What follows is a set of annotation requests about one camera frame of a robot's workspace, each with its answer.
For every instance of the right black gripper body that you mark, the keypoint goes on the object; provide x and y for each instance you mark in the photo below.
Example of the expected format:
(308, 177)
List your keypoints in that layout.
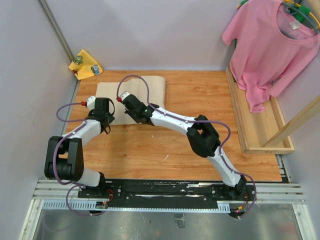
(133, 116)

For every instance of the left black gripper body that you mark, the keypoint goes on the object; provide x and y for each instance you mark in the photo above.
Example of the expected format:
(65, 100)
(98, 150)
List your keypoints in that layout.
(111, 118)

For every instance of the beige cloth wrap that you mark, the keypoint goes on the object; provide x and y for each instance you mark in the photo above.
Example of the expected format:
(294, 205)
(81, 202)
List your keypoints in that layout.
(134, 93)

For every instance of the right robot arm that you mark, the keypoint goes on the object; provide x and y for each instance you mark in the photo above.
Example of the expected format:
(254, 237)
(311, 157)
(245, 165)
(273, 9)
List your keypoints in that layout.
(203, 138)

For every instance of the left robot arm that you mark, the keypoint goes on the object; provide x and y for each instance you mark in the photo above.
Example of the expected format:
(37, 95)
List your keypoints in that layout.
(64, 156)

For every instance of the yellow printed cloth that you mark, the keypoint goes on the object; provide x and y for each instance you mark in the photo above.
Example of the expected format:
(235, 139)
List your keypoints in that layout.
(85, 66)

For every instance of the pink t-shirt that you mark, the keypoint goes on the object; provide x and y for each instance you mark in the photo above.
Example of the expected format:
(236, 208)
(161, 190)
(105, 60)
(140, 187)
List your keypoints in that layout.
(272, 48)

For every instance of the wooden pole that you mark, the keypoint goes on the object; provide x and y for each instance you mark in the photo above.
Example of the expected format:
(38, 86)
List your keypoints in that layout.
(295, 123)

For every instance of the green clothes hanger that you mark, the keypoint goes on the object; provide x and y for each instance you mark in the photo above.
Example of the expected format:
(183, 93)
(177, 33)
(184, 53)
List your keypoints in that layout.
(301, 14)

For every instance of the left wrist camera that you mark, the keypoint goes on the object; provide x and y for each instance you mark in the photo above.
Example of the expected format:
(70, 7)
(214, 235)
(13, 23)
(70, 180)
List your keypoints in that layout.
(89, 103)

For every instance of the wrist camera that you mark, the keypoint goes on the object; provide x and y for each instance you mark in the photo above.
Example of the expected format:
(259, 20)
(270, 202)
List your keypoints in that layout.
(89, 103)
(122, 96)

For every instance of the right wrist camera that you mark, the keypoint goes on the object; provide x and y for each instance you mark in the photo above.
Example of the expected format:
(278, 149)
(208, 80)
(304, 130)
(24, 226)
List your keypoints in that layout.
(122, 96)

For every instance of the wooden tray frame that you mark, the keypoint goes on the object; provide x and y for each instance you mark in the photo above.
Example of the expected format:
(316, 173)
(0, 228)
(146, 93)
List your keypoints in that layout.
(255, 129)

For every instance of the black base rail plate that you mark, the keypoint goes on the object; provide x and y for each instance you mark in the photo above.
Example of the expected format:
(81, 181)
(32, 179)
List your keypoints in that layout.
(165, 194)

